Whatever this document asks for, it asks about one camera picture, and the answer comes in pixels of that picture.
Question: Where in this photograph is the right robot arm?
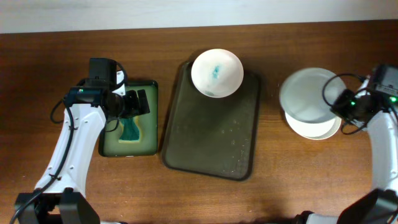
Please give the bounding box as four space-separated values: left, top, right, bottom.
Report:
291 64 397 224

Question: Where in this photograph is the white plate bottom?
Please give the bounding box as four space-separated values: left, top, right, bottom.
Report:
279 68 346 123

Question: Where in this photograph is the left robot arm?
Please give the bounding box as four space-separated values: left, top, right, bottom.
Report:
10 58 150 223

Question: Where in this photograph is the large dark serving tray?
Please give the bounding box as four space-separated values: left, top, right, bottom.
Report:
161 62 261 181

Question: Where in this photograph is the white plate top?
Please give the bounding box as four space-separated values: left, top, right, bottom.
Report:
191 49 244 98

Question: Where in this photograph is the green and yellow sponge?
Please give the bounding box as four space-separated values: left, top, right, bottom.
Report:
119 117 141 143

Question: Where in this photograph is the small green water tray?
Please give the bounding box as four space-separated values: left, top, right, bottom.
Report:
98 80 158 157

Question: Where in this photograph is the white plate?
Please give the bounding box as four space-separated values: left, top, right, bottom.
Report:
279 68 346 123
191 49 244 98
285 113 341 140

